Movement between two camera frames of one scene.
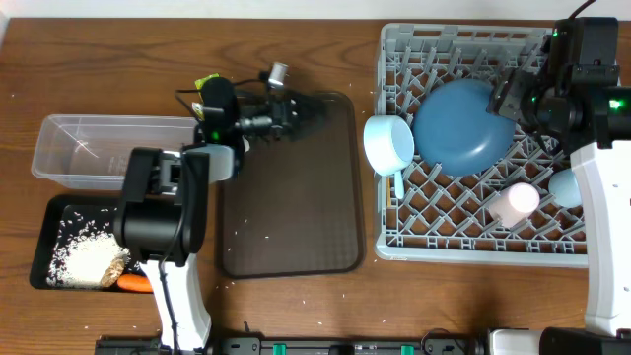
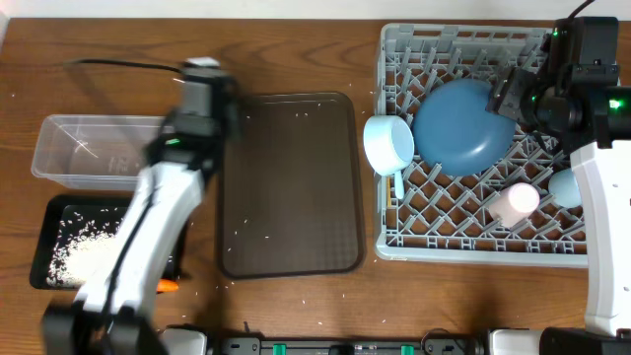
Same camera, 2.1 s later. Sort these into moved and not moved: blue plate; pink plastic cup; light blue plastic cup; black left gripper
Moved: black left gripper
Not moved: light blue plastic cup; blue plate; pink plastic cup
